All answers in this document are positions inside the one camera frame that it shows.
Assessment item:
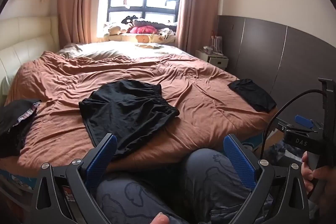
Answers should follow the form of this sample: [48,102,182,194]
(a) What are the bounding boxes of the printed window seat cushion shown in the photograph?
[109,33,176,44]

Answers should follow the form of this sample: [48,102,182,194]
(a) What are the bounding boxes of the white duvet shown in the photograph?
[58,40,184,59]

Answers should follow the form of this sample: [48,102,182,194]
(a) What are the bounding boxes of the cream padded headboard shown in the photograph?
[0,15,59,106]

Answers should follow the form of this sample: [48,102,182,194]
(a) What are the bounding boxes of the person's left hand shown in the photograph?
[151,214,172,224]

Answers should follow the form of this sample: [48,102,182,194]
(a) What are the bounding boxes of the person's patterned trouser legs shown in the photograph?
[94,148,273,224]

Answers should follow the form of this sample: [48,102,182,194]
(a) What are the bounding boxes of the black plush toy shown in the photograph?
[121,15,139,25]

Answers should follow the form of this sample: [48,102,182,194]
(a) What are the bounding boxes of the white nightstand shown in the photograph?
[196,49,229,69]

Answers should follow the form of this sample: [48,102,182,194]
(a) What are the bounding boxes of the person's right hand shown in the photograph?
[301,152,336,203]

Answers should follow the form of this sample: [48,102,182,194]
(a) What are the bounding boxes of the red and white boxes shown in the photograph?
[209,35,224,55]

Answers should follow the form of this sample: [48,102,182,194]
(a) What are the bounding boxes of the white plush toy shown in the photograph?
[103,22,132,37]

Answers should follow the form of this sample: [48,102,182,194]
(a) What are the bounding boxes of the folded black garment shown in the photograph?
[227,79,277,113]

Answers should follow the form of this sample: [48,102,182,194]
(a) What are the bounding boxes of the brown blanket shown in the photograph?
[4,51,279,177]

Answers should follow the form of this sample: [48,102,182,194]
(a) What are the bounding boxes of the pile of dark clothes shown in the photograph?
[0,99,42,159]

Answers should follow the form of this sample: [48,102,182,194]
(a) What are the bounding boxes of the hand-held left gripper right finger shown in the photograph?
[223,134,310,224]

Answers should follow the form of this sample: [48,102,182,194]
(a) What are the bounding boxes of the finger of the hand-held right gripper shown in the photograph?
[278,115,315,134]

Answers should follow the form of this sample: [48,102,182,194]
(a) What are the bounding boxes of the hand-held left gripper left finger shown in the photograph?
[31,133,118,224]

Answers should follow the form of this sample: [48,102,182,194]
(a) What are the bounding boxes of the red plush toy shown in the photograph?
[130,25,158,35]

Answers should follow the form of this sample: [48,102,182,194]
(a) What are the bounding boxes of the black pants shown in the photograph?
[79,80,180,159]

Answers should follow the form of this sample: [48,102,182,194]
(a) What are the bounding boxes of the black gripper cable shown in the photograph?
[261,90,323,161]

